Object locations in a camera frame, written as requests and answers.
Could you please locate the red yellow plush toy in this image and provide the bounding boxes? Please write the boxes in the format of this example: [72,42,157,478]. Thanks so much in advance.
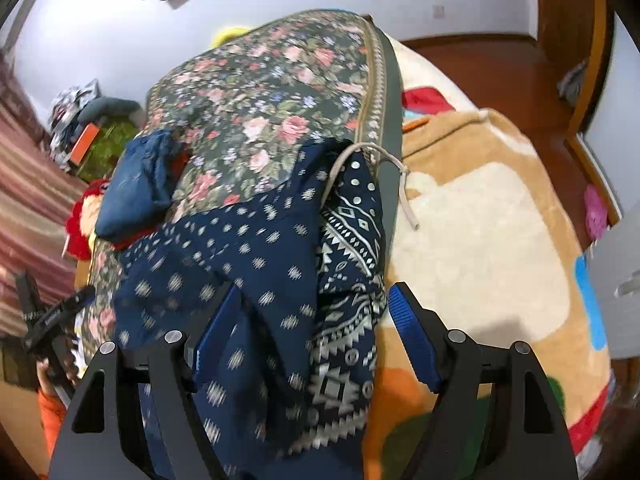
[65,179,110,261]

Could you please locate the brown wooden door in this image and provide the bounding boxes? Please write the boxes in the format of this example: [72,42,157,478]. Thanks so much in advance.
[537,0,594,73]

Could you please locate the red striped curtain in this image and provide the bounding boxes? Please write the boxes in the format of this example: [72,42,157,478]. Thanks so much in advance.
[0,62,86,337]

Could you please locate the green patterned storage box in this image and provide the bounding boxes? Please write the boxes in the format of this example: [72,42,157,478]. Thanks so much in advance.
[70,117,139,182]

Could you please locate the white sliding wardrobe door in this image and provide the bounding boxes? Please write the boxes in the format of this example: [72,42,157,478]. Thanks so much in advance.
[585,16,640,214]

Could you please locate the dark floral quilt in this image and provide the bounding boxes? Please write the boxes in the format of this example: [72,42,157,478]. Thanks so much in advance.
[76,10,401,358]

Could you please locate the white stickered suitcase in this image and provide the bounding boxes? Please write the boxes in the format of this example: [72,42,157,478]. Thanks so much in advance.
[586,205,640,360]

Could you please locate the pink item on floor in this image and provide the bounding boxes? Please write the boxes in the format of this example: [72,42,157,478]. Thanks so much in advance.
[584,184,608,240]

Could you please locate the orange sleeved forearm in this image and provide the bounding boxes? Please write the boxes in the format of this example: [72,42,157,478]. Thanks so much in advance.
[38,389,66,458]

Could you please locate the person left hand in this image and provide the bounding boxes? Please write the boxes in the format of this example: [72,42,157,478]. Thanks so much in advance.
[36,350,78,398]

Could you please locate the navy patterned hooded jacket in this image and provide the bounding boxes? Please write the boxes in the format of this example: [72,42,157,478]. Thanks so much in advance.
[112,139,387,479]

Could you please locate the folded blue jeans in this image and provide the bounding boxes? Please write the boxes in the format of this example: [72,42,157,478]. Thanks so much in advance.
[94,129,181,244]

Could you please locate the yellow curved headboard object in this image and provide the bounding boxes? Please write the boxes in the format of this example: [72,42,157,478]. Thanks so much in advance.
[209,25,252,49]

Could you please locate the orange box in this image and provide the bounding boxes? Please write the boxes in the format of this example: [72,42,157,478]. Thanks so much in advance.
[70,122,101,167]

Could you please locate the pile of clutter clothes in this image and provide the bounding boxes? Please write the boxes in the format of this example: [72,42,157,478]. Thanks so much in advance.
[49,79,101,172]

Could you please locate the tan cartoon fleece blanket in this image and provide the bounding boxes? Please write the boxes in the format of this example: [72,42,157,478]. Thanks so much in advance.
[386,44,610,474]

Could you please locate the grey green cushion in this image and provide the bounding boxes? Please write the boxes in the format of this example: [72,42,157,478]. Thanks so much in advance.
[77,96,142,125]

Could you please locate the folded red garment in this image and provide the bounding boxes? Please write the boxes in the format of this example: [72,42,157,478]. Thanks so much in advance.
[401,87,454,115]

